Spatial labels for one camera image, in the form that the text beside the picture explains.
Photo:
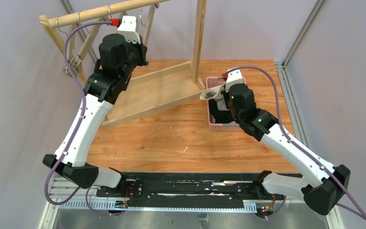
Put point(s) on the aluminium frame post right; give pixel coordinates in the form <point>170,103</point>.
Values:
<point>285,78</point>

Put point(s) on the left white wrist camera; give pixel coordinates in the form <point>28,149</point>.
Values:
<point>128,29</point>

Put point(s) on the aluminium frame post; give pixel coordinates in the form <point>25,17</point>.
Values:
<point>285,78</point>
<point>69,9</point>

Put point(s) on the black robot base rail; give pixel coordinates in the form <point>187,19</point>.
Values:
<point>187,190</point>

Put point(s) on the grey underwear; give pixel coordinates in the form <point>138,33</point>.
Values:
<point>216,94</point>

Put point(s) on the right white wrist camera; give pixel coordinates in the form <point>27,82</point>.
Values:
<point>233,78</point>

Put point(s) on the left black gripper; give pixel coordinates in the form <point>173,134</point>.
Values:
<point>140,54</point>

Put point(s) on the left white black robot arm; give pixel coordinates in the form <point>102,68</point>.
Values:
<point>111,76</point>

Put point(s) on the pink plastic basket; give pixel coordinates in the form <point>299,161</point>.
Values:
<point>233,126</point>

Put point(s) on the aluminium frame post left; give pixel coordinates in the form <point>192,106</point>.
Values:
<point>69,9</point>

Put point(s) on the wooden clothes rack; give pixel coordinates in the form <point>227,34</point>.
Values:
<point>146,94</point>

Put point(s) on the wooden hanger with grey underwear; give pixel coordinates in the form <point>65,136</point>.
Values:
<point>149,21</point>

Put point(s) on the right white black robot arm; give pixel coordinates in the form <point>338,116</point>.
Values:
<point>321,181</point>

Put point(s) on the empty wooden hanger left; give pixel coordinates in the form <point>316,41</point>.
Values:
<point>70,48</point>

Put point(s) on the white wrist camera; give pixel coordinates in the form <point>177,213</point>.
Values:
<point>128,29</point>
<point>233,78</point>

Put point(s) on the wooden clip hanger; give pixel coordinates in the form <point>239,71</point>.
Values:
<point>93,32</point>

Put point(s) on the black underwear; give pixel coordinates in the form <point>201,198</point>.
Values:
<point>219,116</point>

